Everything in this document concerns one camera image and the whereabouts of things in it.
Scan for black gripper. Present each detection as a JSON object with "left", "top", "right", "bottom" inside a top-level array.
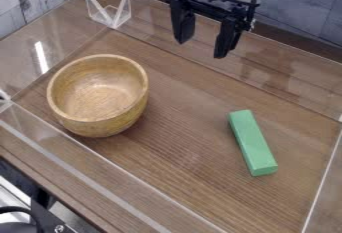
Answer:
[{"left": 170, "top": 0, "right": 261, "bottom": 59}]

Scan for green rectangular block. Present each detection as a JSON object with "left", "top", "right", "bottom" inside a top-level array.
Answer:
[{"left": 229, "top": 110, "right": 278, "bottom": 177}]

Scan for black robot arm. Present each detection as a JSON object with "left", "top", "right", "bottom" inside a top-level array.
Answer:
[{"left": 166, "top": 0, "right": 261, "bottom": 59}]

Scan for wooden bowl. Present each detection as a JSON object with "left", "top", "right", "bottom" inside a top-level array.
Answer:
[{"left": 47, "top": 54, "right": 148, "bottom": 137}]

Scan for clear acrylic tray walls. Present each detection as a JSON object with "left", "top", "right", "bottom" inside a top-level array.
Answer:
[{"left": 0, "top": 0, "right": 342, "bottom": 233}]

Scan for black table clamp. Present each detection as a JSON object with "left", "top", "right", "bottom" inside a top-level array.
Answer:
[{"left": 0, "top": 158, "right": 79, "bottom": 233}]

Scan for clear acrylic corner bracket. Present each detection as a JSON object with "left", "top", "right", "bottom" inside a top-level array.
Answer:
[{"left": 86, "top": 0, "right": 132, "bottom": 29}]

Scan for black cable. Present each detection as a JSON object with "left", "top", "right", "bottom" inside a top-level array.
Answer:
[{"left": 0, "top": 205, "right": 38, "bottom": 226}]

